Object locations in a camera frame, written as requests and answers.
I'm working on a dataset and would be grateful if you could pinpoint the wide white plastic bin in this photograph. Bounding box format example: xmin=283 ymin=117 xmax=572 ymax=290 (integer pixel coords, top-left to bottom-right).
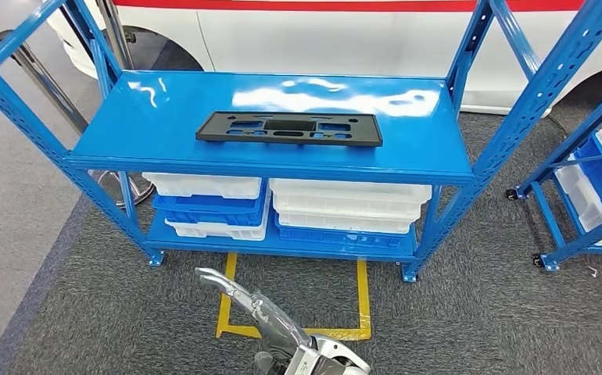
xmin=276 ymin=211 xmax=414 ymax=235
xmin=272 ymin=194 xmax=424 ymax=223
xmin=268 ymin=178 xmax=433 ymax=205

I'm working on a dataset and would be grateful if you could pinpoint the white car with red stripe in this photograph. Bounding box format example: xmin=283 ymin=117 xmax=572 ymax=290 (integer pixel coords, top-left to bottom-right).
xmin=47 ymin=0 xmax=602 ymax=116

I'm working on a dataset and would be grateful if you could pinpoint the blue metal shelf rack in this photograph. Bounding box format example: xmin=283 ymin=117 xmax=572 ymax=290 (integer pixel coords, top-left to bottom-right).
xmin=0 ymin=0 xmax=602 ymax=284
xmin=505 ymin=72 xmax=602 ymax=273

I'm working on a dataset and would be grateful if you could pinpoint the black plastic plate bracket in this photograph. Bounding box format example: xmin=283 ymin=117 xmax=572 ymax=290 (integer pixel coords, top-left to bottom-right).
xmin=195 ymin=111 xmax=384 ymax=148

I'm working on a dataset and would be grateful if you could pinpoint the yellow floor tape square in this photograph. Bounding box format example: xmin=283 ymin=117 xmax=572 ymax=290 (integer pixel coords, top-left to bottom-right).
xmin=215 ymin=252 xmax=373 ymax=342

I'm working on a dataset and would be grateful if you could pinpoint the wide blue plastic bin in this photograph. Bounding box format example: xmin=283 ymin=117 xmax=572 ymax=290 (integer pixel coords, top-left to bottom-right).
xmin=274 ymin=212 xmax=418 ymax=249

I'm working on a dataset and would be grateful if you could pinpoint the small white plastic bin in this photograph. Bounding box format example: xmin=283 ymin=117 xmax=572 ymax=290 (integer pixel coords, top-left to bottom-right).
xmin=142 ymin=172 xmax=263 ymax=201
xmin=164 ymin=198 xmax=272 ymax=242

